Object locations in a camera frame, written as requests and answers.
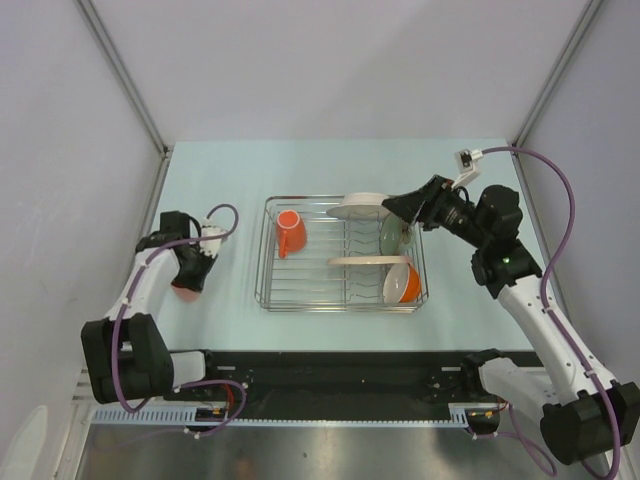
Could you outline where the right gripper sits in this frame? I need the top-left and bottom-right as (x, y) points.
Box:
(382, 175), (489, 250)

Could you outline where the pink plastic cup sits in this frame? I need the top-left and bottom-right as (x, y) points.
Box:
(172, 286), (201, 303)

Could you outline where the white deep plate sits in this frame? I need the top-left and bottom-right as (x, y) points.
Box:
(326, 192), (390, 221)

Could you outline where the pink cream tree plate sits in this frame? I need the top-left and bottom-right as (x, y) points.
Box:
(327, 255), (413, 266)

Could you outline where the orange bowl white inside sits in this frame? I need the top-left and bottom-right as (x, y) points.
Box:
(382, 263), (421, 304)

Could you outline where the orange mug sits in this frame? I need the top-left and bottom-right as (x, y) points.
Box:
(276, 210), (307, 259)

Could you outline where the metal wire dish rack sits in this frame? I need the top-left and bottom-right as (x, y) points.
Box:
(255, 195), (429, 313)

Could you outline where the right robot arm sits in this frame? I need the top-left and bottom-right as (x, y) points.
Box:
(382, 176), (639, 465)

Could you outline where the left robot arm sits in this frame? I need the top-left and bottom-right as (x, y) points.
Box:
(81, 211), (227, 404)

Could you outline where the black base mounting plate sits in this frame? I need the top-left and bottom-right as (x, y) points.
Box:
(163, 367), (506, 402)

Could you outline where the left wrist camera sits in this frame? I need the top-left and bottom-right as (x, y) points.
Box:
(199, 220), (235, 259)

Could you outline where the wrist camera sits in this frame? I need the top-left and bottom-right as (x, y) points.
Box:
(199, 220), (235, 259)
(452, 149), (484, 189)

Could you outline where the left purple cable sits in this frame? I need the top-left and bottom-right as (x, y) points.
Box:
(112, 203), (249, 441)

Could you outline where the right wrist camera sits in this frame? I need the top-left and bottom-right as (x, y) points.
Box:
(452, 149), (484, 189)

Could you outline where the white slotted cable duct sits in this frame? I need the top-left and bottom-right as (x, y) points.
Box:
(91, 405), (468, 429)

